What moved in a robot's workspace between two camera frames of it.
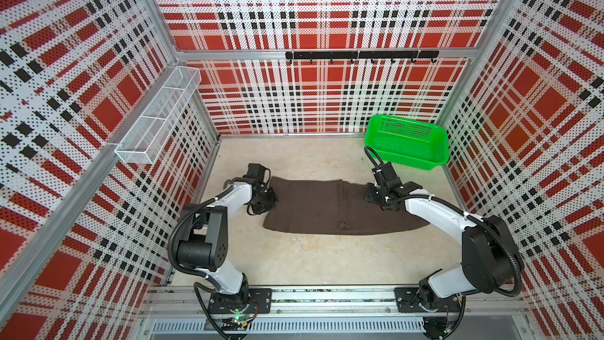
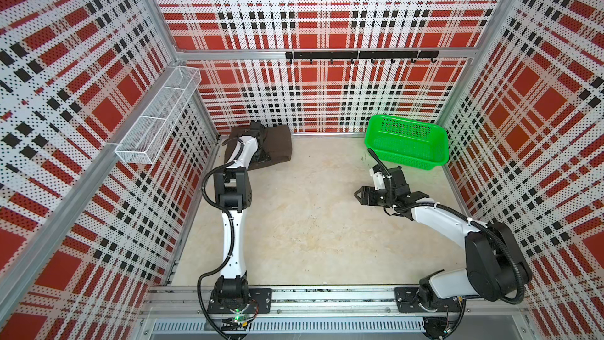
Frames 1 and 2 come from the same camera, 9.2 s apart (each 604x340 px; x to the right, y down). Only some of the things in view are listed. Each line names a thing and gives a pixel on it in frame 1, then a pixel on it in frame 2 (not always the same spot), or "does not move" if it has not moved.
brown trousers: x=330 y=206 -> x=276 y=140
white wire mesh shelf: x=146 y=138 does not move
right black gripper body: x=376 y=194 does not move
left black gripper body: x=263 y=201 -> x=261 y=155
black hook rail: x=360 y=55 does not move
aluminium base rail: x=193 y=301 does not move
